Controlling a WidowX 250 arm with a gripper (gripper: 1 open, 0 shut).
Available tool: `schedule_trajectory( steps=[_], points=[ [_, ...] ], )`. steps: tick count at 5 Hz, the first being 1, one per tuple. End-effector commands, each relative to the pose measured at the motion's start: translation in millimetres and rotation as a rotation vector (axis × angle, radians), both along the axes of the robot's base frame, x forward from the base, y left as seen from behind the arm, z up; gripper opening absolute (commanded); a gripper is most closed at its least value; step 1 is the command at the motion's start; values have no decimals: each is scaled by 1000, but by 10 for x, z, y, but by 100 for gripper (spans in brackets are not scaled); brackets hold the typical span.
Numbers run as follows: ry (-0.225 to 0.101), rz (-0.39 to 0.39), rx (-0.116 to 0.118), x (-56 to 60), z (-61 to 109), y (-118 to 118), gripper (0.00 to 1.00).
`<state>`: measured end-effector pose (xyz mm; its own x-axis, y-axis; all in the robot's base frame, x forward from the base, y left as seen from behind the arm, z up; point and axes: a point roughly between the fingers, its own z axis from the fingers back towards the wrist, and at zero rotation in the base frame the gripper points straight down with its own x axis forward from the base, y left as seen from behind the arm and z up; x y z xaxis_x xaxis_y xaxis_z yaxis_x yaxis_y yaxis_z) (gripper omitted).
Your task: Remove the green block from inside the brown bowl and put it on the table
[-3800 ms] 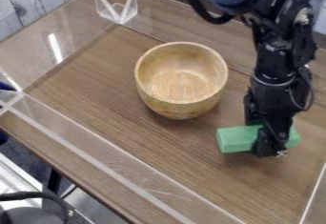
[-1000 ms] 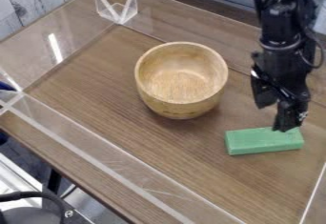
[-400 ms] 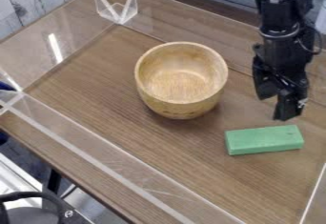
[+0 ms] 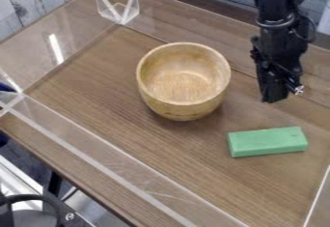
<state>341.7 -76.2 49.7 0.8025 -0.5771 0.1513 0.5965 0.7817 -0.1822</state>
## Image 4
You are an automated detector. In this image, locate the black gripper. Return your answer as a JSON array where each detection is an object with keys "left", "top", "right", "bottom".
[{"left": 250, "top": 22, "right": 310, "bottom": 103}]

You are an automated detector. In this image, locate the green rectangular block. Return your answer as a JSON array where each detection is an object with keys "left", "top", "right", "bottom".
[{"left": 229, "top": 127, "right": 309, "bottom": 157}]

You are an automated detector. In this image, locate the light wooden bowl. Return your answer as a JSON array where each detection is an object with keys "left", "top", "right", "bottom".
[{"left": 135, "top": 42, "right": 231, "bottom": 122}]

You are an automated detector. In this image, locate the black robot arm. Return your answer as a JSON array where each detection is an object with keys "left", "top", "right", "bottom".
[{"left": 250, "top": 0, "right": 316, "bottom": 103}]

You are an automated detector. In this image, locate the black metal table leg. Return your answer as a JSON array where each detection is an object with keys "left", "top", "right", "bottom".
[{"left": 48, "top": 172, "right": 63, "bottom": 197}]

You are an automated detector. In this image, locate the clear acrylic corner bracket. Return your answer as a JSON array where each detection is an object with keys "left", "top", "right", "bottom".
[{"left": 95, "top": 0, "right": 139, "bottom": 25}]

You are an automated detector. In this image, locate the clear acrylic front wall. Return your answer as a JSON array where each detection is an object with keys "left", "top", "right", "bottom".
[{"left": 0, "top": 73, "right": 247, "bottom": 227}]

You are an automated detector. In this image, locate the black cable loop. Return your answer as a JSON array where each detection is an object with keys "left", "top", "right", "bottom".
[{"left": 0, "top": 193, "right": 63, "bottom": 227}]

